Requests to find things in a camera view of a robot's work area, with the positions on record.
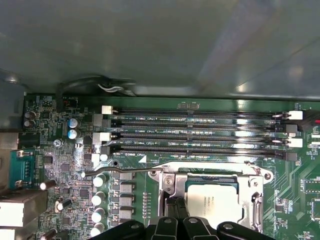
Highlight CPU socket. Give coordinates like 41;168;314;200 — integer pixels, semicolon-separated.
147;161;274;240

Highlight silver rear port block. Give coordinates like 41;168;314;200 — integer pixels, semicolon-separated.
0;194;48;226

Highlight black PC case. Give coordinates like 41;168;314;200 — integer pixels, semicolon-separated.
0;0;320;240

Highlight silver round capacitor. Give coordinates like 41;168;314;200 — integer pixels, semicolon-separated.
92;173;109;188
91;207;106;223
91;191;106;207
90;222;105;237

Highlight blue top capacitor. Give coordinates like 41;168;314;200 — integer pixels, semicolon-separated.
67;117;82;130
67;128;81;140

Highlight blue port connector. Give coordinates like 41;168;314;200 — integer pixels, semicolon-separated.
9;149;36;190

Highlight metal socket cover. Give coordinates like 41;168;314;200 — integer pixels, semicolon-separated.
159;171;265;232

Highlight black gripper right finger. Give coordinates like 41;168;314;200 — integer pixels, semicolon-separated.
177;197;269;240

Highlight wire locking lever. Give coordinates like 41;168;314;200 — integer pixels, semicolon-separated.
81;166;166;179

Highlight green motherboard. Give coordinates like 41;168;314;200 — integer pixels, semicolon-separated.
22;93;320;240

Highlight silver CPU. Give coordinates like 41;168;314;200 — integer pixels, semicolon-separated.
186;183;247;224

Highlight red black wire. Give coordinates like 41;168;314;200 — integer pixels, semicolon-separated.
302;109;320;129

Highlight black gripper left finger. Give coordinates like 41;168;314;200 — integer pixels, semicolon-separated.
92;196;180;240

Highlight RAM slot white latches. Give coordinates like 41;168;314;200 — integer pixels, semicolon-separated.
101;104;304;120
92;131;304;148

